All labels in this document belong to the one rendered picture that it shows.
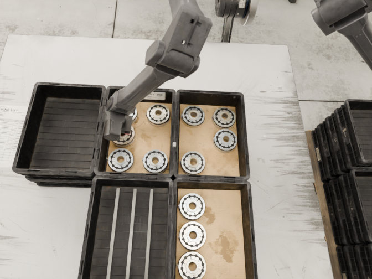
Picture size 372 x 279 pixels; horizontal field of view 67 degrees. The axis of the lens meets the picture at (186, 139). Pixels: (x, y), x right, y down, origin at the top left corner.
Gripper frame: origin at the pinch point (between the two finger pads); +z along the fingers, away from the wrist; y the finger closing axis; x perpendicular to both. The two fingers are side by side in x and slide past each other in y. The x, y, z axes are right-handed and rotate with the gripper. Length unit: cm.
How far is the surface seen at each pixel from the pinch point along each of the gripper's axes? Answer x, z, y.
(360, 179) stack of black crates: 0, 53, 136
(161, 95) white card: 18.6, 0.1, 15.2
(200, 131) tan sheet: 5.1, 6.7, 33.6
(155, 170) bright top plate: -14.9, 3.2, 14.8
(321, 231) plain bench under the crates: -35, 20, 90
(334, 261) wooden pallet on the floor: -47, 76, 124
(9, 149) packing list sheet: -4, 18, -54
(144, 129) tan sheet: 4.6, 6.4, 8.6
